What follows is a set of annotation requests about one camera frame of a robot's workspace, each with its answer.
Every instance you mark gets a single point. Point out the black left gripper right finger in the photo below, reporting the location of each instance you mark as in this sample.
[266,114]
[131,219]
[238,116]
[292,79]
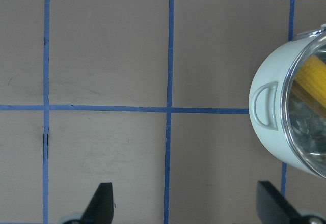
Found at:
[272,207]

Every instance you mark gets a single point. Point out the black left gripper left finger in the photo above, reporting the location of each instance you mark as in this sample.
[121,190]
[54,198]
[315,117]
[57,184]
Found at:
[101,207]

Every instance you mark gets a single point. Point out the yellow corn cob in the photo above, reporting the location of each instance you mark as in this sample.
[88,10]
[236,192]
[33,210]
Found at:
[309,84]

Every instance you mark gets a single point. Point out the pale green cooking pot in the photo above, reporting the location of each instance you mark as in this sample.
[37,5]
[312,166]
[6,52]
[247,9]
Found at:
[288,129]

